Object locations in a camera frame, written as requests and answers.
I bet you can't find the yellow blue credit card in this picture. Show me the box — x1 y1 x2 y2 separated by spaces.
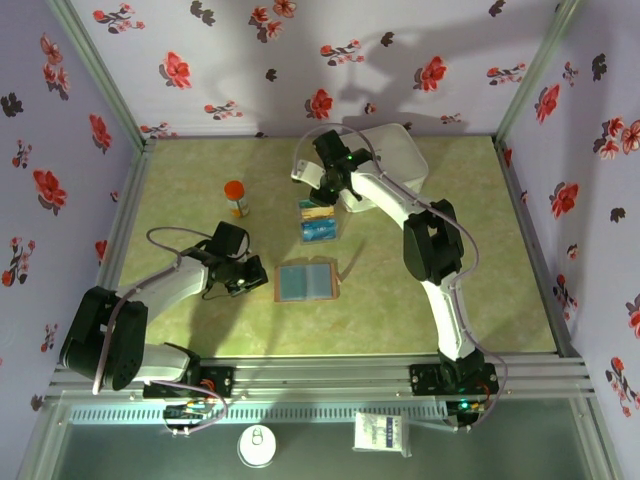
298 199 335 224

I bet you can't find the brown box with blue tray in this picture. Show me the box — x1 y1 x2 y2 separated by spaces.
273 238 367 303

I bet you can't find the clear plastic tray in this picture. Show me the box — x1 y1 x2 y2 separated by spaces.
298 197 345 245

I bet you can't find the orange cap pill bottle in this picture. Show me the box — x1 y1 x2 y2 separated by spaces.
223 180 251 219

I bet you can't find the translucent white storage case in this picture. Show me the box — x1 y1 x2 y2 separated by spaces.
339 123 430 214

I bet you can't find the white pull tab can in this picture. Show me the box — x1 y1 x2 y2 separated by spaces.
236 424 279 469

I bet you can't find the white tissue packet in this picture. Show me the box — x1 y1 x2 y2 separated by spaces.
353 412 414 457

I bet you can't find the grey right arm cable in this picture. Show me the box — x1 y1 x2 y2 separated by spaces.
294 123 509 431

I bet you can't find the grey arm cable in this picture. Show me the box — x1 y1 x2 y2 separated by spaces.
92 225 216 396
294 123 509 431

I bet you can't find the grey left arm cable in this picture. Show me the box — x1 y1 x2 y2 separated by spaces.
92 225 216 396

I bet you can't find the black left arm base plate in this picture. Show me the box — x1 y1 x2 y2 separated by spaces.
143 366 236 400

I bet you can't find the aluminium side rail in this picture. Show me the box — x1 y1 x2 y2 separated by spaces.
89 138 157 351
492 137 581 359

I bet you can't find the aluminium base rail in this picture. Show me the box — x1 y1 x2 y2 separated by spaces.
47 353 599 401

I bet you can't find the grey base loop cable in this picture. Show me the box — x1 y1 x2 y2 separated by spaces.
159 384 230 437

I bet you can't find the slotted grey cable duct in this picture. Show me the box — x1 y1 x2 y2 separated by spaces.
67 404 451 425

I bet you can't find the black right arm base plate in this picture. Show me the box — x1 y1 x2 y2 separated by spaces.
408 363 499 396

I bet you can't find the aluminium corner post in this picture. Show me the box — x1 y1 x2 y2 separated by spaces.
45 0 151 149
493 0 584 146

